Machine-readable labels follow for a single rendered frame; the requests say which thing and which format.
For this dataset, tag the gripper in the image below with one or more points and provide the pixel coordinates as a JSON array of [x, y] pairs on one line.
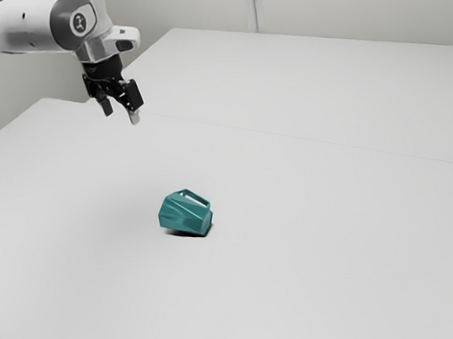
[[101, 75]]

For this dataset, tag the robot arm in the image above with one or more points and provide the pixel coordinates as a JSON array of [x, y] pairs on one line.
[[29, 21]]

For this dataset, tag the teal faceted mug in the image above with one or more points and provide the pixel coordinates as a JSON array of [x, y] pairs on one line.
[[185, 212]]

